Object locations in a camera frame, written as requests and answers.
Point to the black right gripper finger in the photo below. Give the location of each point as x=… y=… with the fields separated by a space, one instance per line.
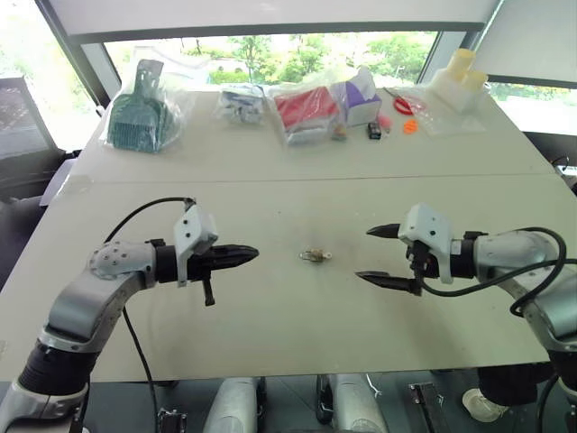
x=387 y=282
x=385 y=232

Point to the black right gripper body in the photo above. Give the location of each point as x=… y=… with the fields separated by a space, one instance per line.
x=428 y=264

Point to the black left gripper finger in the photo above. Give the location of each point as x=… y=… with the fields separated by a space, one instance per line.
x=241 y=251
x=239 y=263

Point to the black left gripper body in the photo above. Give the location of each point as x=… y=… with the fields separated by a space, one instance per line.
x=205 y=266

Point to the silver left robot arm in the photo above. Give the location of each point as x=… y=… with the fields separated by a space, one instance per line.
x=81 y=306

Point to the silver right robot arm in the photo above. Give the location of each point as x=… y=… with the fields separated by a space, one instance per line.
x=505 y=252

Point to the small metal clip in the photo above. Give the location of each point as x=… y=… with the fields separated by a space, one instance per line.
x=311 y=255

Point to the small black box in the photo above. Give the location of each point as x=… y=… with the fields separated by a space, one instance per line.
x=374 y=131

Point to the small orange object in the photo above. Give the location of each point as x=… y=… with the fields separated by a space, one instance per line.
x=411 y=127

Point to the small pink object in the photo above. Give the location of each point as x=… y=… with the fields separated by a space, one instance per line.
x=384 y=122

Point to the small colourful packet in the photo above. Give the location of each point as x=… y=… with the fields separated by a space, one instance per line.
x=339 y=132

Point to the silver rounded robot leg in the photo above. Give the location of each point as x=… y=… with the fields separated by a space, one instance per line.
x=232 y=406
x=356 y=406

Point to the clear plastic bag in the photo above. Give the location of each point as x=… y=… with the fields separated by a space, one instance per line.
x=446 y=117

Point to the purple and white tissue box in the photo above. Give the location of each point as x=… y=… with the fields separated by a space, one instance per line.
x=358 y=101

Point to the plastic bag with blue-white items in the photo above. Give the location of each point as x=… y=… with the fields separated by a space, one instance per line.
x=241 y=106

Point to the red box in plastic bag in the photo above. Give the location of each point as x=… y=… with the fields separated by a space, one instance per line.
x=306 y=108

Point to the black trouser leg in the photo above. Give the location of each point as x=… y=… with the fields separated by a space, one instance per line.
x=514 y=383

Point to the white shoe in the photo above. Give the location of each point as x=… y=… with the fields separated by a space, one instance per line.
x=484 y=405

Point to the green dustpan in plastic bag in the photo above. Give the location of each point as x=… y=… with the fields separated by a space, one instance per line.
x=135 y=117

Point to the dark chair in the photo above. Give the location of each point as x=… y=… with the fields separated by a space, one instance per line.
x=554 y=153

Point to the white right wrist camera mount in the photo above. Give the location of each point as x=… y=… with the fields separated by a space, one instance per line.
x=426 y=225

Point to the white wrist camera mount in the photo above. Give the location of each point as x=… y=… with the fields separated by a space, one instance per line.
x=194 y=227
x=426 y=225

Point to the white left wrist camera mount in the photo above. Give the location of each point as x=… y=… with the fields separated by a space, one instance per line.
x=194 y=227

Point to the black metal bracket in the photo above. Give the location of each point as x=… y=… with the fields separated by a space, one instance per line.
x=171 y=421
x=426 y=406

